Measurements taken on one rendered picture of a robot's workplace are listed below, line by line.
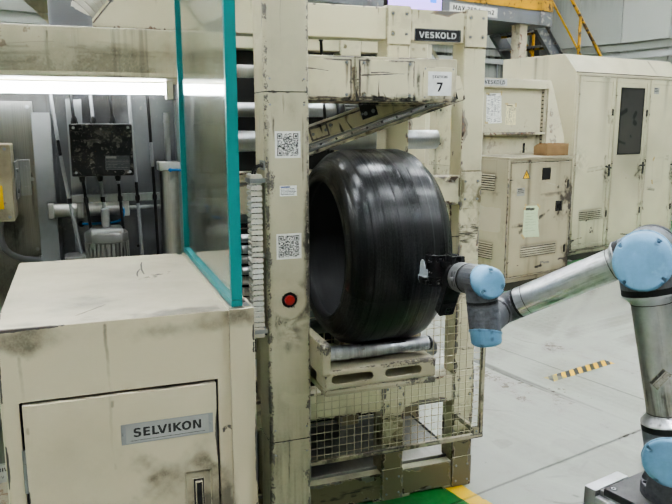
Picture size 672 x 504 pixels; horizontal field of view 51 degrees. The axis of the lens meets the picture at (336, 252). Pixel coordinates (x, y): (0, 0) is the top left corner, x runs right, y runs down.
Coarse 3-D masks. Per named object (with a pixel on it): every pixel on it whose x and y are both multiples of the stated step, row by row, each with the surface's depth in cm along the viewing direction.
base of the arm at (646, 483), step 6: (642, 480) 166; (648, 480) 163; (642, 486) 165; (648, 486) 162; (654, 486) 161; (660, 486) 160; (642, 492) 164; (648, 492) 162; (654, 492) 161; (660, 492) 160; (666, 492) 159; (648, 498) 162; (654, 498) 161; (660, 498) 159; (666, 498) 158
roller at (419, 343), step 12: (420, 336) 217; (336, 348) 207; (348, 348) 208; (360, 348) 209; (372, 348) 210; (384, 348) 211; (396, 348) 213; (408, 348) 214; (420, 348) 216; (336, 360) 207
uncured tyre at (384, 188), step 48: (336, 192) 201; (384, 192) 195; (432, 192) 200; (336, 240) 248; (384, 240) 191; (432, 240) 196; (336, 288) 243; (384, 288) 193; (432, 288) 199; (336, 336) 215; (384, 336) 209
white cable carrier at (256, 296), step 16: (256, 176) 198; (256, 192) 199; (256, 208) 199; (256, 224) 203; (256, 240) 201; (256, 256) 202; (256, 272) 203; (256, 288) 203; (256, 304) 204; (256, 320) 205; (256, 336) 206
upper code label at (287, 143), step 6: (276, 132) 197; (282, 132) 197; (288, 132) 198; (294, 132) 198; (276, 138) 197; (282, 138) 197; (288, 138) 198; (294, 138) 199; (276, 144) 197; (282, 144) 198; (288, 144) 198; (294, 144) 199; (300, 144) 200; (276, 150) 197; (282, 150) 198; (288, 150) 199; (294, 150) 199; (300, 150) 200; (276, 156) 198; (282, 156) 198; (288, 156) 199; (294, 156) 200; (300, 156) 200
